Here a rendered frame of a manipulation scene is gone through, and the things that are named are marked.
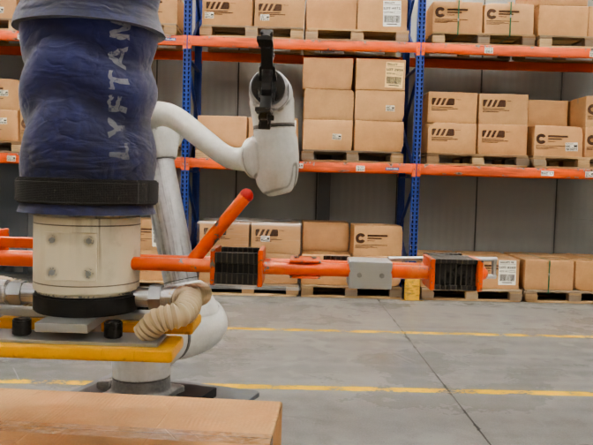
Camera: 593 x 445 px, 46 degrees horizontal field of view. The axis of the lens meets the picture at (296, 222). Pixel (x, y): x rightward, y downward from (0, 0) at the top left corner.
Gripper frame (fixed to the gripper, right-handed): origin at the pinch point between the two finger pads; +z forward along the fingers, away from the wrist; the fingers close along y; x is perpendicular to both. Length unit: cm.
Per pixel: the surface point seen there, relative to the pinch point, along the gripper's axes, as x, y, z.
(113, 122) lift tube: 20.9, 12.4, 30.6
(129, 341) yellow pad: 17, 45, 35
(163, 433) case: 14, 63, 24
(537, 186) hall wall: -331, 19, -828
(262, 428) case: -2, 63, 20
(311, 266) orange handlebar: -9.9, 34.1, 25.9
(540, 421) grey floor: -151, 157, -267
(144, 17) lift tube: 16.9, -4.0, 28.4
